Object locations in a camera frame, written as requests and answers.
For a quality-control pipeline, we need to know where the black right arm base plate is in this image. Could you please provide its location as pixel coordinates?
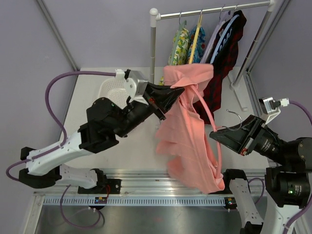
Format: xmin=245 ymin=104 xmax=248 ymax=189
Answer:
xmin=209 ymin=186 xmax=232 ymax=195

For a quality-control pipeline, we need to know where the white silver clothes rack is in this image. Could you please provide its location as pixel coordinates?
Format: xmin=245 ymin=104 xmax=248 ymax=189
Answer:
xmin=149 ymin=0 xmax=276 ymax=112

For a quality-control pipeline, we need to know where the yellow wooden hanger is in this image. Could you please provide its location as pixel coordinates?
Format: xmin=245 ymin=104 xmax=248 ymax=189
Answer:
xmin=188 ymin=11 xmax=202 ymax=64

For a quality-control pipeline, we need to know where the white perforated plastic basket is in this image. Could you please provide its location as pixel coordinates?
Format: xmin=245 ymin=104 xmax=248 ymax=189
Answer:
xmin=98 ymin=78 xmax=129 ymax=109

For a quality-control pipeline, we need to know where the red black plaid garment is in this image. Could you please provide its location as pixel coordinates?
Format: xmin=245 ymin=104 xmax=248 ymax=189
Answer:
xmin=203 ymin=10 xmax=247 ymax=113

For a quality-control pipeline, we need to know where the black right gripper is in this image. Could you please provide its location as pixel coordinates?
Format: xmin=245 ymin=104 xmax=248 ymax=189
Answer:
xmin=212 ymin=113 xmax=291 ymax=166

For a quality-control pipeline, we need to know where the pink pleated skirt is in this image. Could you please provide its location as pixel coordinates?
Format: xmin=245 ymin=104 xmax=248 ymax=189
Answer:
xmin=156 ymin=63 xmax=225 ymax=194

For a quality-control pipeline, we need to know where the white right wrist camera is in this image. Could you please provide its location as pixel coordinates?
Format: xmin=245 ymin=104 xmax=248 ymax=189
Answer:
xmin=259 ymin=97 xmax=290 ymax=125

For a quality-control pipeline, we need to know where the aluminium mounting rail frame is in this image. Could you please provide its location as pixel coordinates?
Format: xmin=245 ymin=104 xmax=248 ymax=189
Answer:
xmin=34 ymin=169 xmax=265 ymax=197

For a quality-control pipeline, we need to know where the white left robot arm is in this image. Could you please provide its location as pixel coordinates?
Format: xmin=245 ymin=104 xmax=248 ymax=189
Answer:
xmin=18 ymin=83 xmax=185 ymax=194

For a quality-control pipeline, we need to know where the yellow lemon print garment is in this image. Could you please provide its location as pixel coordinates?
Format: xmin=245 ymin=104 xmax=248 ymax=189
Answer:
xmin=159 ymin=27 xmax=191 ymax=86

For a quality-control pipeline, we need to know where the left small circuit board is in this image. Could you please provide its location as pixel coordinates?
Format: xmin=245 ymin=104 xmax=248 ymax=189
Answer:
xmin=95 ymin=196 xmax=108 ymax=204

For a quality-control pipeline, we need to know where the light blue hanger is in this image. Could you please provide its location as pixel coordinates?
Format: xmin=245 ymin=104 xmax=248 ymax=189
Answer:
xmin=210 ymin=15 xmax=239 ymax=64

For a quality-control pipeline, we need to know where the small circuit board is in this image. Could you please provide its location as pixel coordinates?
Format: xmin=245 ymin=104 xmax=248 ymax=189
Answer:
xmin=95 ymin=196 xmax=108 ymax=204
xmin=225 ymin=197 xmax=237 ymax=210

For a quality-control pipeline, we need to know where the lavender hanger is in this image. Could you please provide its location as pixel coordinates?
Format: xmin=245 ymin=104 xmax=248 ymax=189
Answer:
xmin=206 ymin=10 xmax=232 ymax=50

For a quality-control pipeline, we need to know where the right small circuit board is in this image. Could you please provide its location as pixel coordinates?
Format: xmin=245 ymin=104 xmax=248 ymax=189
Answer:
xmin=225 ymin=197 xmax=237 ymax=210

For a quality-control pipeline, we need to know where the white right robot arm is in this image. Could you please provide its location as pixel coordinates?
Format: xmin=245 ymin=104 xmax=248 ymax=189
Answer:
xmin=209 ymin=115 xmax=312 ymax=234

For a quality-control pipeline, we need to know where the pink skirt hanger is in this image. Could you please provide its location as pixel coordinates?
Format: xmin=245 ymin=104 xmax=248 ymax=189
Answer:
xmin=191 ymin=85 xmax=242 ymax=174

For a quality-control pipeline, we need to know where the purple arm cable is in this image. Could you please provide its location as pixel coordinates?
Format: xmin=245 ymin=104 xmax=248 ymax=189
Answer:
xmin=6 ymin=70 xmax=117 ymax=226
xmin=247 ymin=100 xmax=312 ymax=230

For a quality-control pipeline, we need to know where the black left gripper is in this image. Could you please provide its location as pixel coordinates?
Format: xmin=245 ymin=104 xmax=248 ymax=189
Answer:
xmin=114 ymin=82 xmax=186 ymax=139

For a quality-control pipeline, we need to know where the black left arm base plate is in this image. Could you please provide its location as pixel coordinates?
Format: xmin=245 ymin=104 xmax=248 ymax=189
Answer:
xmin=78 ymin=178 xmax=122 ymax=194

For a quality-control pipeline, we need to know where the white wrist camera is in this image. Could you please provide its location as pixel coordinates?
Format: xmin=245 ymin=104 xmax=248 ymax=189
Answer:
xmin=259 ymin=97 xmax=290 ymax=125
xmin=115 ymin=69 xmax=148 ymax=105

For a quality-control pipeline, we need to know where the blue floral garment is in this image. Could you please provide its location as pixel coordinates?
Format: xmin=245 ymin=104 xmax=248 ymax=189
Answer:
xmin=187 ymin=26 xmax=206 ymax=63

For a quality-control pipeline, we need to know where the white slotted cable duct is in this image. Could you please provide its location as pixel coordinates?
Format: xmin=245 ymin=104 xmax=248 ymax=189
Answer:
xmin=44 ymin=196 xmax=225 ymax=206

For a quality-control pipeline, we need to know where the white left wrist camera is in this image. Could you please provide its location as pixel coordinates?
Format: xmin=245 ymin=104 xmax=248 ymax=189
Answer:
xmin=115 ymin=69 xmax=148 ymax=105

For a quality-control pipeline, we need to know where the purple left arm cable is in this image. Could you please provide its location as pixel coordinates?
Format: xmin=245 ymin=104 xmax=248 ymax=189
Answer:
xmin=6 ymin=70 xmax=117 ymax=226

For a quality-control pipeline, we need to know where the mint green hanger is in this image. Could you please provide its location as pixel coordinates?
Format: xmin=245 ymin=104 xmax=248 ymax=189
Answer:
xmin=168 ymin=12 xmax=187 ymax=65

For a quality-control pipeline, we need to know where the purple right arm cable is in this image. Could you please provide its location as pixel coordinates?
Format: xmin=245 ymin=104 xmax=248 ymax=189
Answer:
xmin=247 ymin=100 xmax=312 ymax=230

